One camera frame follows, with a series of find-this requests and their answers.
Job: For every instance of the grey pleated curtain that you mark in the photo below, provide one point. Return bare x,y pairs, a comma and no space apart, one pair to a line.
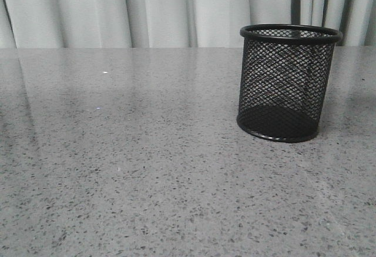
171,23

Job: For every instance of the black mesh metal bucket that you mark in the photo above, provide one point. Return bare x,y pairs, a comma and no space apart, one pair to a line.
284,77

